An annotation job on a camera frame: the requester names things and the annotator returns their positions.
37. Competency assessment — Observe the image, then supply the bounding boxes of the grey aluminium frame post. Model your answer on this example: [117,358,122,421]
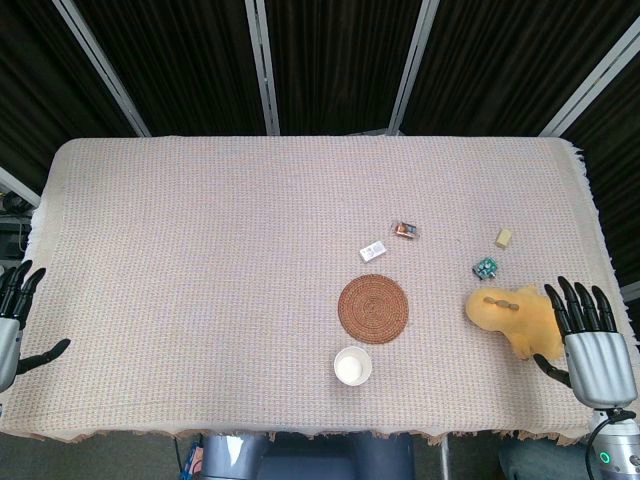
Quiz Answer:
[244,0,281,137]
[537,18,640,138]
[52,0,152,138]
[0,165,42,207]
[387,0,441,136]

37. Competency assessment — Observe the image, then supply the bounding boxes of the white rectangular card packet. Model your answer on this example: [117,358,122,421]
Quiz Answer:
[359,240,389,263]

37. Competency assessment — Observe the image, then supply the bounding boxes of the blue printed packet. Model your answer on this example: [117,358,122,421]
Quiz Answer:
[182,440,202,476]

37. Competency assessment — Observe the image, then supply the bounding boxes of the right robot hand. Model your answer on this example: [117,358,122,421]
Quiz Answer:
[532,276,636,410]

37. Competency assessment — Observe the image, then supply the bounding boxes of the grey metal table leg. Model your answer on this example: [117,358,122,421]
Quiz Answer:
[437,435,451,480]

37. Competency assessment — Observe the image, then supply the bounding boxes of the round woven brown coaster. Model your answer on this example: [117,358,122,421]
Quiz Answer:
[337,273,412,346]

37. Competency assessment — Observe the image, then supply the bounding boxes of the clear wrapped orange electronic part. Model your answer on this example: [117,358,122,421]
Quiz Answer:
[389,220,420,241]

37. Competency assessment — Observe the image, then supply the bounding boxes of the black curtain backdrop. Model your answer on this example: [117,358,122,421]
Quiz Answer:
[0,0,640,296]

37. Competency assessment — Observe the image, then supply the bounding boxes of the white paper cup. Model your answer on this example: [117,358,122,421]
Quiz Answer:
[333,345,374,388]

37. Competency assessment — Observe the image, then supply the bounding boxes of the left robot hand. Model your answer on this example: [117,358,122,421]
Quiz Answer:
[0,259,72,394]

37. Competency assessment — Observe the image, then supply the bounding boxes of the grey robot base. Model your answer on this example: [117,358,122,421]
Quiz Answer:
[198,430,416,480]

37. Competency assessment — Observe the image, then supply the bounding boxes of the yellow plush toy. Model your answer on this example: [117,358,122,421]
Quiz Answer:
[466,283,565,361]

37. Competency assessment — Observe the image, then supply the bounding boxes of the green circuit board module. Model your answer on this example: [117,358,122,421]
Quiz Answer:
[471,256,501,280]

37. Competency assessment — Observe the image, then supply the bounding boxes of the beige woven tablecloth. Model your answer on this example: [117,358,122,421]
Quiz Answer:
[0,135,640,449]

